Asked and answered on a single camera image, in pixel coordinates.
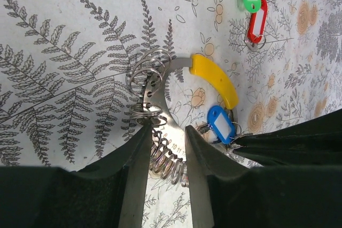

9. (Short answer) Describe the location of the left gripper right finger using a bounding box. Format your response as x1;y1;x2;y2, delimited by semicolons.
185;126;341;227

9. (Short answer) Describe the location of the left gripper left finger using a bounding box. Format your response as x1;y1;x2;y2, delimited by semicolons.
1;125;152;227

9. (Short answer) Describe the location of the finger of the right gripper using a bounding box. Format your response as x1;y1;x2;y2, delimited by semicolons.
233;110;341;166

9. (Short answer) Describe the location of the blue tag key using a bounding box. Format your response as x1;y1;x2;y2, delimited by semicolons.
197;105;238;146

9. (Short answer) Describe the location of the red tag key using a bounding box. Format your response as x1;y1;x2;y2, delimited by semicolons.
244;0;268;52

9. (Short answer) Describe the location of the yellow-handled metal key organizer ring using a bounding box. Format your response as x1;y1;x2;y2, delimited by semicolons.
125;49;240;186

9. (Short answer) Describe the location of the floral patterned table mat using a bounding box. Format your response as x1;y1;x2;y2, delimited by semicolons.
1;0;341;227

